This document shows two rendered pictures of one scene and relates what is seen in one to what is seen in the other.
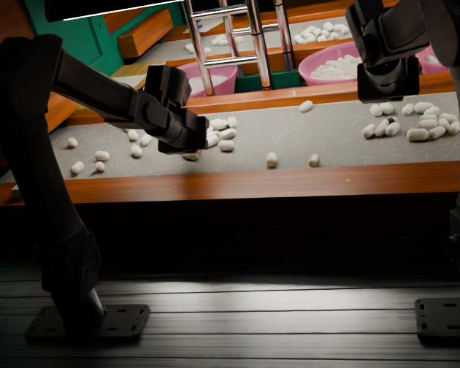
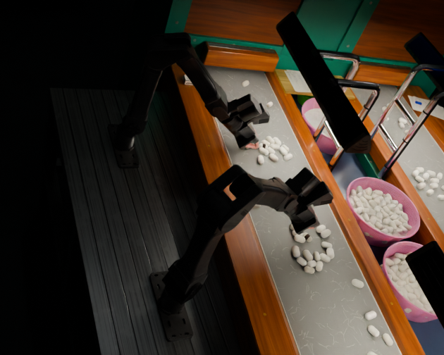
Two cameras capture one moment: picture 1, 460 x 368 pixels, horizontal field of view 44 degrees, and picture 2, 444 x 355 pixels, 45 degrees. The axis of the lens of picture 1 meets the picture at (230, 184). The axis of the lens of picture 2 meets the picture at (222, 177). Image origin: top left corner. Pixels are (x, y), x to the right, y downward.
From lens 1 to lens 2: 0.98 m
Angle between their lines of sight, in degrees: 31
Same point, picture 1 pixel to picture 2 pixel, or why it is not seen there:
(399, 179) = (240, 244)
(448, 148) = (288, 269)
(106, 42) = not seen: hidden behind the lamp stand
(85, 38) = (329, 44)
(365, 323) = (153, 253)
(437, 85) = (359, 257)
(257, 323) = (142, 211)
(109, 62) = (333, 67)
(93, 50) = not seen: hidden behind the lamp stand
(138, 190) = (202, 130)
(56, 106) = (259, 61)
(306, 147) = not seen: hidden behind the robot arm
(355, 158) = (266, 225)
